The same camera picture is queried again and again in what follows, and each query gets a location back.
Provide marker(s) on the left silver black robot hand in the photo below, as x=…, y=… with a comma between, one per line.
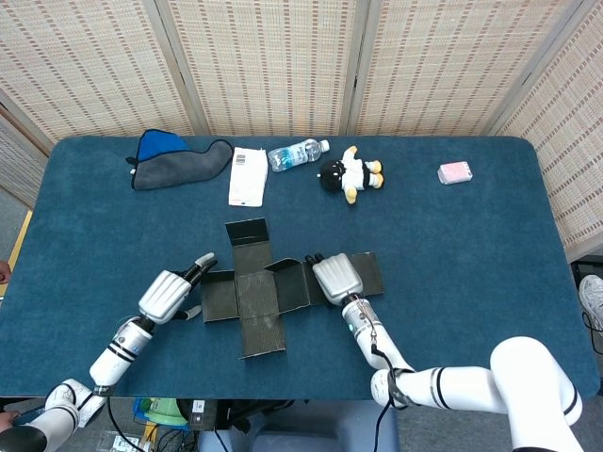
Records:
x=162, y=296

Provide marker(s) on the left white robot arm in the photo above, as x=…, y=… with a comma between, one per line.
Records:
x=118, y=353

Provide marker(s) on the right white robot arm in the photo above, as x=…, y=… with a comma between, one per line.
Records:
x=452, y=386

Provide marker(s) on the clear plastic water bottle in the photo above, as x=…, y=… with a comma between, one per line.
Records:
x=292, y=155

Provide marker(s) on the woven bamboo screen panel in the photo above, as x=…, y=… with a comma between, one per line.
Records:
x=447, y=61
x=94, y=61
x=19, y=160
x=570, y=141
x=268, y=61

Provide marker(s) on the black white penguin plush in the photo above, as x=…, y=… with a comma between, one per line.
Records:
x=351, y=172

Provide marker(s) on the black cardboard box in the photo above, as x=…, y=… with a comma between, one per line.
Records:
x=256, y=301

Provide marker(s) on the green plastic container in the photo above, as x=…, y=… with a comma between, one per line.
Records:
x=162, y=412

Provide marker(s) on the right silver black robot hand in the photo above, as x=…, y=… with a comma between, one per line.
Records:
x=337, y=278

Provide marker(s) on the blue cloth-covered table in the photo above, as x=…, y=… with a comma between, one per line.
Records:
x=447, y=235

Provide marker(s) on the black device with white label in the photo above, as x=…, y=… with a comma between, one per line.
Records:
x=200, y=414

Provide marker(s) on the grey and blue cloth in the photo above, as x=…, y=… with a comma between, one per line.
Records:
x=179, y=167

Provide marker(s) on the white sneaker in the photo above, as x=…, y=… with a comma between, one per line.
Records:
x=592, y=296

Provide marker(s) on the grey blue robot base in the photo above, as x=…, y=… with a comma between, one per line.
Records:
x=306, y=428

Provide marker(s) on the white labelled packet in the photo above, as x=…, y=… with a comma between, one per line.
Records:
x=122, y=443

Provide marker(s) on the white paper packet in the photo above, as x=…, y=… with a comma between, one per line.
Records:
x=247, y=179

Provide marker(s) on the pink tissue pack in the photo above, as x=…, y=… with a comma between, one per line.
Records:
x=454, y=172

